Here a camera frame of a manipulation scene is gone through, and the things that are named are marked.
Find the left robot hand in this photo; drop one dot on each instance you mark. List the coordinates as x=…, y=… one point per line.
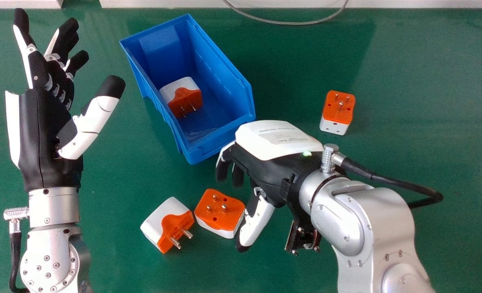
x=41, y=134

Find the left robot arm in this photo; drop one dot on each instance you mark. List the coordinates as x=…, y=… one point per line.
x=51, y=244

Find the blue plastic bin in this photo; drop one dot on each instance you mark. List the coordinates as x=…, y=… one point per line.
x=188, y=87

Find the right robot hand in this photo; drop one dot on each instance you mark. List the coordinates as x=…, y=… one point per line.
x=273, y=158

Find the white-and-orange plug adapter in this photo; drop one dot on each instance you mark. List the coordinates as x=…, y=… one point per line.
x=165, y=224
x=219, y=211
x=182, y=99
x=338, y=112

